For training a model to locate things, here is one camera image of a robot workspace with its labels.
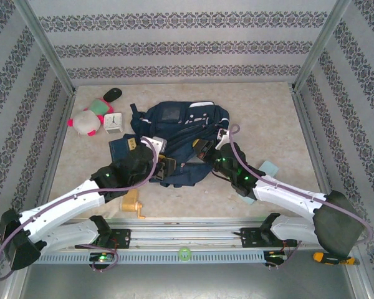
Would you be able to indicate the aluminium frame post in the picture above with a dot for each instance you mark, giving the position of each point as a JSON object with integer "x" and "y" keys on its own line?
{"x": 46, "y": 46}
{"x": 319, "y": 46}

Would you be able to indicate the yellow black screwdriver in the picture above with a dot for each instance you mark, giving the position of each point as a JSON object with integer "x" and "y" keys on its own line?
{"x": 322, "y": 257}

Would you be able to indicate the black computer mouse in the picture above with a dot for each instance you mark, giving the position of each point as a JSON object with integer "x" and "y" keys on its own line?
{"x": 113, "y": 94}

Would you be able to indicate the navy blue book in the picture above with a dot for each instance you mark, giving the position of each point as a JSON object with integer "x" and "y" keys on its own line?
{"x": 120, "y": 149}

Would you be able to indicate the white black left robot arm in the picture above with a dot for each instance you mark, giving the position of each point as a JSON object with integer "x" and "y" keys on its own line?
{"x": 65, "y": 202}

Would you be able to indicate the white square alarm clock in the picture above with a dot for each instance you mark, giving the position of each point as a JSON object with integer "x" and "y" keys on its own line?
{"x": 113, "y": 123}

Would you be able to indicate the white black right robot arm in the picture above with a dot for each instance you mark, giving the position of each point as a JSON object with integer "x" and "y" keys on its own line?
{"x": 286, "y": 193}

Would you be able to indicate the controller board green light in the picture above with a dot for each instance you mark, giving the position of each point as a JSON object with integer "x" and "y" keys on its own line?
{"x": 275, "y": 256}
{"x": 101, "y": 258}

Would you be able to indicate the navy blue backpack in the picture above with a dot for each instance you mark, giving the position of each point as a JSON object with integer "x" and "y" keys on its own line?
{"x": 174, "y": 130}

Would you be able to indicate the green pink plush toy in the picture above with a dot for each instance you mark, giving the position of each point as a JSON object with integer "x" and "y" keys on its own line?
{"x": 99, "y": 106}

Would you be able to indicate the light blue notebook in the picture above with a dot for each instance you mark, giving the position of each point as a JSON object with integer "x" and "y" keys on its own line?
{"x": 269, "y": 168}

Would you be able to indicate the white pink plush toy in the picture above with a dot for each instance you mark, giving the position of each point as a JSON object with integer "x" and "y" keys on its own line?
{"x": 85, "y": 123}

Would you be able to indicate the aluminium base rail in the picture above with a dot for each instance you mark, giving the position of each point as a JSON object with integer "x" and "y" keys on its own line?
{"x": 187, "y": 233}

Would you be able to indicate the orange wooden toy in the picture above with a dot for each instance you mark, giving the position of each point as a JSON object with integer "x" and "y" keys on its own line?
{"x": 131, "y": 204}

